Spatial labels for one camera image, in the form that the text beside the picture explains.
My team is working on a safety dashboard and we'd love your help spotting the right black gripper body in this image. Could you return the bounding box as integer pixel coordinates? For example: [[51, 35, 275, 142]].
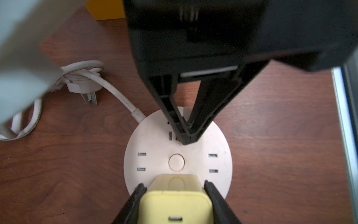
[[123, 1, 358, 84]]

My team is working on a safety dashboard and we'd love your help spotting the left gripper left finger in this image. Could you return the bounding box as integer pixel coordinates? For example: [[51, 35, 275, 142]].
[[112, 183, 147, 224]]

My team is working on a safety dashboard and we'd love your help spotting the round pink power socket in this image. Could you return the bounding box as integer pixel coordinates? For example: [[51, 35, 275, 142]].
[[124, 110, 233, 198]]

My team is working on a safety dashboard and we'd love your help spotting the round socket white cable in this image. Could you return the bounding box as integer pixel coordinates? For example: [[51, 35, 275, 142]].
[[0, 60, 146, 141]]

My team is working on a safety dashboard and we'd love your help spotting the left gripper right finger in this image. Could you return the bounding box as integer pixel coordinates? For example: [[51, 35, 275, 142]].
[[204, 180, 241, 224]]

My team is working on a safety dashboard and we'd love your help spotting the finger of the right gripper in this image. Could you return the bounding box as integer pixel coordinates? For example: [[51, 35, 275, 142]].
[[145, 75, 193, 145], [186, 60, 269, 143]]

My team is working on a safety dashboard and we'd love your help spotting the orange power strip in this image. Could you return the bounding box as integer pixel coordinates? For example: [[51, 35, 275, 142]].
[[85, 0, 125, 21]]

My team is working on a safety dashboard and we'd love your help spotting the aluminium rail frame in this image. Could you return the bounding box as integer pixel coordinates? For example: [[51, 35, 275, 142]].
[[332, 51, 358, 224]]

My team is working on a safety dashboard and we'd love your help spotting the yellow charger plug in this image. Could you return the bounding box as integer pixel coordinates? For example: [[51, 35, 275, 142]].
[[138, 175, 214, 224]]

